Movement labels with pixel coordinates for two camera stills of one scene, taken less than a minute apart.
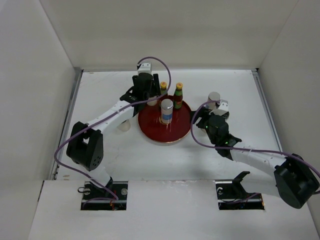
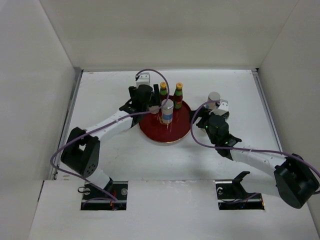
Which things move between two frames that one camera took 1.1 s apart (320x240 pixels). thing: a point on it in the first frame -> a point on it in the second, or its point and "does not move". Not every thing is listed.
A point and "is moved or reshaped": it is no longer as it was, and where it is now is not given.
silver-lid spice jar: [167, 106] does not move
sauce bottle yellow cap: [163, 85] does not move
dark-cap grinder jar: [153, 102] is moved or reshaped
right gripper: [202, 112] does not move
